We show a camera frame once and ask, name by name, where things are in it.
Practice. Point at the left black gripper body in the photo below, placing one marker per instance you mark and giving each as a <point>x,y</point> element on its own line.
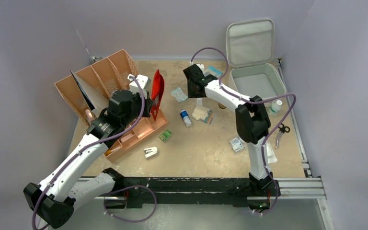
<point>137,107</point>

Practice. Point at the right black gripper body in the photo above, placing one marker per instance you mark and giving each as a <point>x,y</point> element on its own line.
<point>189,75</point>

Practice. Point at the red first aid pouch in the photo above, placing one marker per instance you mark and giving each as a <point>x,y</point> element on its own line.
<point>157,93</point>

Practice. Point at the plaster strip packet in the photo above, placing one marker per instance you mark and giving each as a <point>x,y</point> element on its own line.
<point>179,95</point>

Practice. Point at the brown bottle orange cap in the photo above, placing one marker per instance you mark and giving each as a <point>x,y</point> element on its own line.
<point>221,106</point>

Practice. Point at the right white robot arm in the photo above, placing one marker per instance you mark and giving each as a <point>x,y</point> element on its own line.
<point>252,121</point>

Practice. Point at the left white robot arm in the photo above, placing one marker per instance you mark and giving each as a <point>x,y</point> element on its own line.
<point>56,197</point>

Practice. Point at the blue white wipes packet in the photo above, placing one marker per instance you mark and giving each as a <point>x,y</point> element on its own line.
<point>210,70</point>

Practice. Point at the pink desk tray organizer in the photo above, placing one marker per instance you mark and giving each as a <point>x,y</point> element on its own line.
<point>146,128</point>

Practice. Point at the beige gauze wrap packet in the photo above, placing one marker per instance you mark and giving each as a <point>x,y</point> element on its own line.
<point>201,113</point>

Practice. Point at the dark folder in rack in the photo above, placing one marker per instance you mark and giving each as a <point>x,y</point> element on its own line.
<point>80,83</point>

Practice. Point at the blue white bandage roll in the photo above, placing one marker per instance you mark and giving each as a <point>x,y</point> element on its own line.
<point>185,117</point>

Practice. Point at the pink file organizer rack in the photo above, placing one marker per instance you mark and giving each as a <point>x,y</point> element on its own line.
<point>104,76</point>

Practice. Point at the green small box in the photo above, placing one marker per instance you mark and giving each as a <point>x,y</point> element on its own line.
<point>165,136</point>

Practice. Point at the white stapler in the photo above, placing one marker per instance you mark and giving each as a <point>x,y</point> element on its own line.
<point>150,152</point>

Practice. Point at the grey open storage case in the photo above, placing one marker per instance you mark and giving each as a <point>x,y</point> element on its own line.
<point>250,49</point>

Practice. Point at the alcohol pad sachet pair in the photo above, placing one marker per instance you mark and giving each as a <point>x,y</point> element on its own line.
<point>236,144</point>

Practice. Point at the white plastic bottle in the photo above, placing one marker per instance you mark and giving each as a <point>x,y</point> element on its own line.
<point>275,107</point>

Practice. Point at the black grey scissors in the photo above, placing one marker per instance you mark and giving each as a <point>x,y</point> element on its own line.
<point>282,130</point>

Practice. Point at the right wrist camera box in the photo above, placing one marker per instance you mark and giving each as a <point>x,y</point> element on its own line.
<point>201,66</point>

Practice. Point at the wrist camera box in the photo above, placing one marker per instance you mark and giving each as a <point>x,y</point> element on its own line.
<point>139,82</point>
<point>201,66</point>

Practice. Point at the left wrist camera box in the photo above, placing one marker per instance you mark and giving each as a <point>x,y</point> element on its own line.
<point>139,82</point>

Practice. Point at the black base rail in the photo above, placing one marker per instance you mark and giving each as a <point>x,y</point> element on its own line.
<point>190,191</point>

